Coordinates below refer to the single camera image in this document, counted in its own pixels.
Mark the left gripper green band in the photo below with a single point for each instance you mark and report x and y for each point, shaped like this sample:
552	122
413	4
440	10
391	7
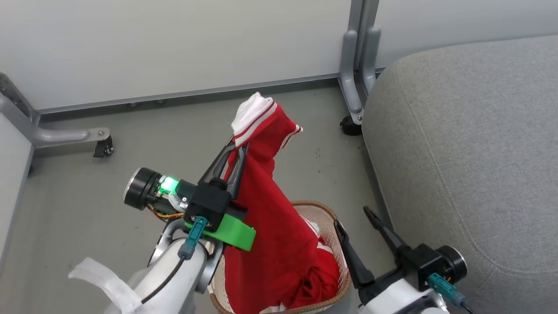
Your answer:
139	187

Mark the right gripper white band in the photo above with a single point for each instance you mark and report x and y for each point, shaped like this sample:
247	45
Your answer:
392	296

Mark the red garment with white stripes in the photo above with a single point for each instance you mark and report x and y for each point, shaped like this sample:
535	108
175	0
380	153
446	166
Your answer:
270	226

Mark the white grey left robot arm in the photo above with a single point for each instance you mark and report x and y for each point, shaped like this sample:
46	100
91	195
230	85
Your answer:
183	274

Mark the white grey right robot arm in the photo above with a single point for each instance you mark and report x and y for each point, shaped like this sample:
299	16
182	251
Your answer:
438	307

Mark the white perforated wicker-rimmed laundry basket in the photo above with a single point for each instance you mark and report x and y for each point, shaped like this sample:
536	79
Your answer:
324	222

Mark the black caster wheel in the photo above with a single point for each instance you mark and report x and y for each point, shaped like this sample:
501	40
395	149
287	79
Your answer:
103	148
350	126

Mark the grey fabric sofa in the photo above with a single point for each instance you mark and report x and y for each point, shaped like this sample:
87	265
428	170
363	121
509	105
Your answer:
471	152

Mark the grey partition stand with foot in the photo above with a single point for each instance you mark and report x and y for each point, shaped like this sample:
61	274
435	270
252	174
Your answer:
61	136

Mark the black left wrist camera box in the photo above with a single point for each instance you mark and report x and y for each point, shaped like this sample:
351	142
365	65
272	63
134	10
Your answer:
209	205

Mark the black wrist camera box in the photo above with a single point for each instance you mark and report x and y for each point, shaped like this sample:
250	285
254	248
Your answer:
209	205
420	264

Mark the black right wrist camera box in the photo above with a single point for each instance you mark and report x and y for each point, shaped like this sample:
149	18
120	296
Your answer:
420	264

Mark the grey partition bottom rail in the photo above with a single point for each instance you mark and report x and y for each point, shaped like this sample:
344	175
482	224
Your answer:
196	93

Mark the grey partition post foot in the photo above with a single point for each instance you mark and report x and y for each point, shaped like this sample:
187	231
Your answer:
351	65

